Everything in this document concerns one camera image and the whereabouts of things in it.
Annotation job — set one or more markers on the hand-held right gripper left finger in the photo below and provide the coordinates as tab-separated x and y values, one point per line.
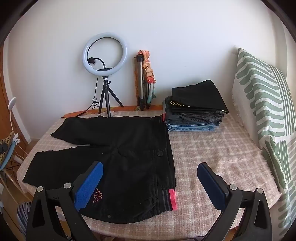
89	185

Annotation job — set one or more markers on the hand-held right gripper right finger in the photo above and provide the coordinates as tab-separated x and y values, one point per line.
210	185

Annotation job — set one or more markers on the folded grey pants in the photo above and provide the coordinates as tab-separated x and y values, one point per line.
203	117

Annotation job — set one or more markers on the folded black pants yellow trim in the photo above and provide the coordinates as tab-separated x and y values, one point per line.
198	95

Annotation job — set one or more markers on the pink checked blanket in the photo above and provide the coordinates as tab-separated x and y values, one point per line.
208	150

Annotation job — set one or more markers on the folded light blue jeans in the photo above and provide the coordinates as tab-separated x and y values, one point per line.
189	127

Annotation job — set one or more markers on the person's striped legging leg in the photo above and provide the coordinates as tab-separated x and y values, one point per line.
23	215

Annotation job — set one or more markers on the green striped cushion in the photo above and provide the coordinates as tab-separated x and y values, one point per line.
259	92
283	173

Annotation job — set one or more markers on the light blue plastic stand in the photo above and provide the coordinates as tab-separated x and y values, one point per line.
8	157

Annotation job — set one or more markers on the orange bed sheet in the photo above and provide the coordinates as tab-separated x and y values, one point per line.
127	108

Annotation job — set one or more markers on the black mini tripod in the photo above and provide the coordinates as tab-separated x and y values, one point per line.
105	92

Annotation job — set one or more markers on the leopard print cloth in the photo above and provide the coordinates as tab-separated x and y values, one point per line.
7	139

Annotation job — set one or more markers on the white gooseneck lamp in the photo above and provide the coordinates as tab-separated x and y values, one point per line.
12	103

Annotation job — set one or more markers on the folded silver tripod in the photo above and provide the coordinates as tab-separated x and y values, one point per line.
140	78

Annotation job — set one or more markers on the colourful printed scarf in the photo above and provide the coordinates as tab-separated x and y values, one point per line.
148	67

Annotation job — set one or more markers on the wooden door frame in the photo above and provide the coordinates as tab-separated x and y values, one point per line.
7	111

